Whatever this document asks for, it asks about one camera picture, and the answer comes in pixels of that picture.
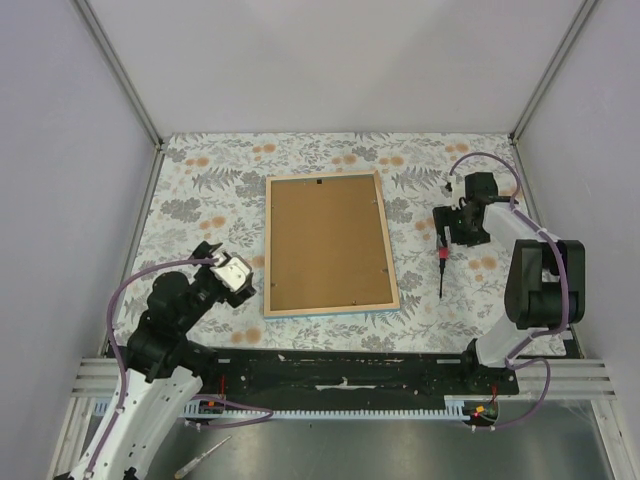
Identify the aluminium corner post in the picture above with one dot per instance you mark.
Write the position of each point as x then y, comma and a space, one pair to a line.
117, 68
560, 55

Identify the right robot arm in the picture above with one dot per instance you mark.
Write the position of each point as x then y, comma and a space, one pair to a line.
545, 286

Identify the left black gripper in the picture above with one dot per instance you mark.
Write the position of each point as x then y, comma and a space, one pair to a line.
238, 297

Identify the red handled screwdriver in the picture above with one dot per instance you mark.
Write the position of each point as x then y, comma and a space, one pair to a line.
443, 254

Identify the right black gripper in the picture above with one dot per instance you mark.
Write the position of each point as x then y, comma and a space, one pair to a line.
445, 217

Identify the aluminium rail bar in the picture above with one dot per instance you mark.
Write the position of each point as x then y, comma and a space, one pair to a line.
96, 378

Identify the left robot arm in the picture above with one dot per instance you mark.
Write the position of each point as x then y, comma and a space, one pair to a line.
159, 369

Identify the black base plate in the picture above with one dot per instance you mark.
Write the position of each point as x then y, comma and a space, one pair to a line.
307, 380

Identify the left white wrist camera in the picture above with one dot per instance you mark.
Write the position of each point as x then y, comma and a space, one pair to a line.
232, 270

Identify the left aluminium corner post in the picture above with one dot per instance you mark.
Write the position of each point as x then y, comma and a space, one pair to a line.
117, 68

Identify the light blue cable duct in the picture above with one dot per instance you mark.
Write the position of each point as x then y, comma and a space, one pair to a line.
453, 410

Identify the right aluminium corner post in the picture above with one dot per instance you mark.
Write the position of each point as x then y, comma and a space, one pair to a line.
560, 55

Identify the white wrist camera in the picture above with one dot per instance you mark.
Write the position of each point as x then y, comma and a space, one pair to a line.
232, 270
451, 192

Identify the blue picture frame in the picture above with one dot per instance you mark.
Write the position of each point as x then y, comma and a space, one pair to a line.
327, 246

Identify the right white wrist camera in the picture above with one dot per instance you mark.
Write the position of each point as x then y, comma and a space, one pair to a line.
451, 192

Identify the clear handled screwdriver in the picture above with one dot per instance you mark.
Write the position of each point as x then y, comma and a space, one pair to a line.
192, 464

